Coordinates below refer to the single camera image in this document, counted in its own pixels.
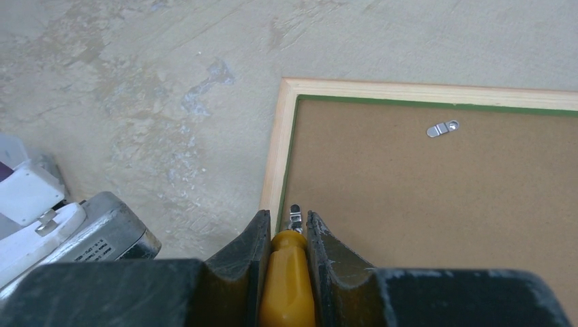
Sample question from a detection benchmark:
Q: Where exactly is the orange handle screwdriver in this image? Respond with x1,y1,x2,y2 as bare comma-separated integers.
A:
258,204,316,326

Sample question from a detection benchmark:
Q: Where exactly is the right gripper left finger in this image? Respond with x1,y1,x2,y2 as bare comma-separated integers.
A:
200,210,271,326

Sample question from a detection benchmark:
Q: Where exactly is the clear plastic screw box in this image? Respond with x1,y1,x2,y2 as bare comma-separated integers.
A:
1,133,64,185

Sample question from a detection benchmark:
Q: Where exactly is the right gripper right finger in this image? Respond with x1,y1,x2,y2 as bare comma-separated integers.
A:
307,211,387,326

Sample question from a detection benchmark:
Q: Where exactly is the green picture frame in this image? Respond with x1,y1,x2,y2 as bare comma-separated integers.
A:
260,78,577,326

